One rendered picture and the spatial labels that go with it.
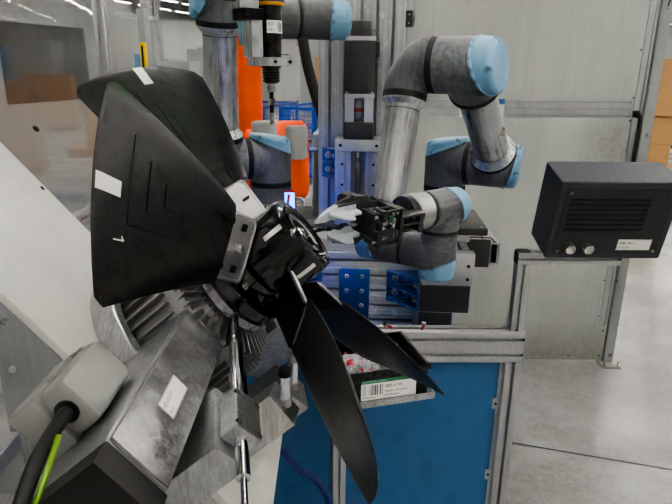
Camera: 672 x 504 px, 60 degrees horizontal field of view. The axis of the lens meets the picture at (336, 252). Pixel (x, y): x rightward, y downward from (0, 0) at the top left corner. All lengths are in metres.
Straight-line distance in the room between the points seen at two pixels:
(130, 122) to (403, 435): 1.13
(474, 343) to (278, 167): 0.70
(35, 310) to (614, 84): 2.61
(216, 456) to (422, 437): 0.97
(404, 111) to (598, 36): 1.77
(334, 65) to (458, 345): 0.88
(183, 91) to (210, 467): 0.57
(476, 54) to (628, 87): 1.82
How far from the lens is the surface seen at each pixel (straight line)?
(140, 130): 0.64
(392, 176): 1.25
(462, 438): 1.58
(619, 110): 3.00
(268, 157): 1.63
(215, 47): 1.55
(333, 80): 1.78
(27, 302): 0.80
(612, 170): 1.40
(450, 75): 1.25
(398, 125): 1.27
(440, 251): 1.20
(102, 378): 0.65
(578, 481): 2.48
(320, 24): 1.19
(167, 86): 0.96
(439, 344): 1.41
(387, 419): 1.52
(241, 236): 0.78
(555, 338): 3.21
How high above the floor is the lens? 1.45
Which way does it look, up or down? 18 degrees down
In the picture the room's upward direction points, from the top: 1 degrees clockwise
